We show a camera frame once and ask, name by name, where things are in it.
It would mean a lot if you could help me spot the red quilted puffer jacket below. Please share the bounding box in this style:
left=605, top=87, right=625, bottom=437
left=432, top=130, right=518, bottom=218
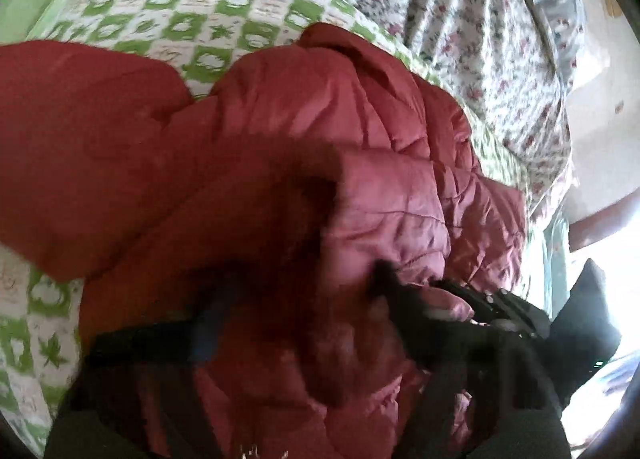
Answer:
left=1, top=23, right=527, bottom=458

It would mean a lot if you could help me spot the dark wooden furniture edge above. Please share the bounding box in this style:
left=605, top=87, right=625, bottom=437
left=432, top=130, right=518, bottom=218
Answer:
left=568, top=194, right=639, bottom=252

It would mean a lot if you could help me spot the red floral white quilt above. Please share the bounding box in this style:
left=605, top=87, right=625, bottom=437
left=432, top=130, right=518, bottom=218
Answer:
left=346, top=0, right=572, bottom=215

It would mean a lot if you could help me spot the green white patterned blanket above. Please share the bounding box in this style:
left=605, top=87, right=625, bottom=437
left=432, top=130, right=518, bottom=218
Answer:
left=1, top=0, right=524, bottom=453

